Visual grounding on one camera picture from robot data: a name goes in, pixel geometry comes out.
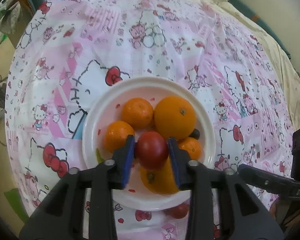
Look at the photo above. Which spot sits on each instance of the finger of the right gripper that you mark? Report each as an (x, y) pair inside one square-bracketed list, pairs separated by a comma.
[(285, 188)]

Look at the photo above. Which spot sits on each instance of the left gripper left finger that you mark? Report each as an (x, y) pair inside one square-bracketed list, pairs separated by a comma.
[(60, 215)]

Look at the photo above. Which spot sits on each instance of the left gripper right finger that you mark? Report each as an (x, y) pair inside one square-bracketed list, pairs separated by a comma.
[(242, 215)]

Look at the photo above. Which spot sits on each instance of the dark plum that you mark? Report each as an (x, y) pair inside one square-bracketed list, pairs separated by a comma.
[(195, 134)]

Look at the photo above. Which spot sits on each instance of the red tomato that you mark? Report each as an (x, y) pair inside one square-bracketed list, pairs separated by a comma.
[(151, 150), (179, 211)]

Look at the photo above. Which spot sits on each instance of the small mandarin orange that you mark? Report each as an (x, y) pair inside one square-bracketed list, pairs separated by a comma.
[(138, 113)]

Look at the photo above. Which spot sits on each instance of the pink white plate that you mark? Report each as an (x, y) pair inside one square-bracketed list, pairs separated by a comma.
[(107, 109)]

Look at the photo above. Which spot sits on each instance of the large orange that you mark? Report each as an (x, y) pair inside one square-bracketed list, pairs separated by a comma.
[(174, 117)]

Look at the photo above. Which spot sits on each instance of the pink cartoon bedsheet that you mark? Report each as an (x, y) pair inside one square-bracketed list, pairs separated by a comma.
[(73, 51)]

